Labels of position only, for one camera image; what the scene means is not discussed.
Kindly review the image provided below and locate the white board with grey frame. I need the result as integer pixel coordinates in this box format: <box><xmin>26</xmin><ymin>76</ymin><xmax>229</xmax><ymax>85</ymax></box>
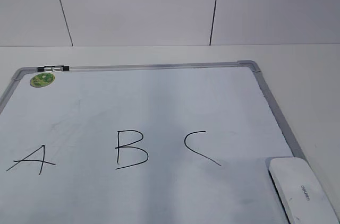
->
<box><xmin>1</xmin><ymin>62</ymin><xmax>308</xmax><ymax>223</ymax></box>

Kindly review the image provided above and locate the round green magnet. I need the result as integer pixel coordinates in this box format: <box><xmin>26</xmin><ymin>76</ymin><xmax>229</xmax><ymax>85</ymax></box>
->
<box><xmin>30</xmin><ymin>73</ymin><xmax>55</xmax><ymax>88</ymax></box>

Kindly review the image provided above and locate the white board eraser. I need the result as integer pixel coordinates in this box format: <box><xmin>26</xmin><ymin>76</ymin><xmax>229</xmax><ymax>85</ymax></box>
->
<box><xmin>269</xmin><ymin>157</ymin><xmax>339</xmax><ymax>224</ymax></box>

